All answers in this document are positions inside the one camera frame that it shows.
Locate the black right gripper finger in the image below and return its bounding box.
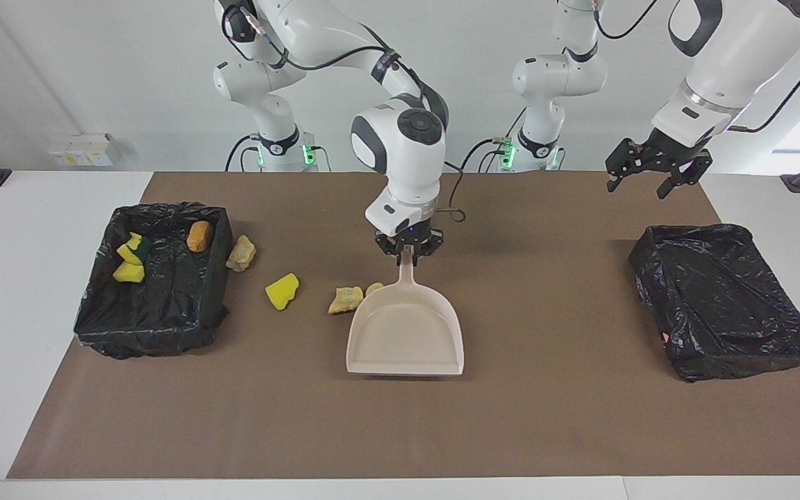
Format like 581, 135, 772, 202
374, 237, 402, 267
412, 235, 444, 267

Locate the black right arm base cable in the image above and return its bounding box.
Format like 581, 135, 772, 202
225, 133, 263, 173

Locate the black bag lined bin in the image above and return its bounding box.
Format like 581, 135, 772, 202
73, 202, 234, 360
628, 223, 800, 383

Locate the white wall socket box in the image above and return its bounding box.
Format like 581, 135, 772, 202
47, 132, 115, 167

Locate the pale foam chunk orange side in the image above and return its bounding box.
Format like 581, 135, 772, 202
226, 235, 258, 272

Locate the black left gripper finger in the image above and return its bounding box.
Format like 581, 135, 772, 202
657, 154, 715, 201
606, 139, 644, 193

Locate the black left arm base cable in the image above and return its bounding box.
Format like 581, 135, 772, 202
460, 110, 529, 173

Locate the beige plastic dustpan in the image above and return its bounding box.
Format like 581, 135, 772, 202
346, 244, 465, 377

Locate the large yellow sponge chunk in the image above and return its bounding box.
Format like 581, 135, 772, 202
265, 273, 300, 311

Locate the yellow green sponge piece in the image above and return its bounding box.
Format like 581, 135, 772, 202
117, 232, 153, 266

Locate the black arm base cable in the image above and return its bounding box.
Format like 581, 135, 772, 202
460, 110, 529, 173
225, 133, 263, 173

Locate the brown sponge piece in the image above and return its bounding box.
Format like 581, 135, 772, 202
187, 221, 214, 253

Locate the brown paper table mat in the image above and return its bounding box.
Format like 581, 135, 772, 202
6, 172, 800, 480

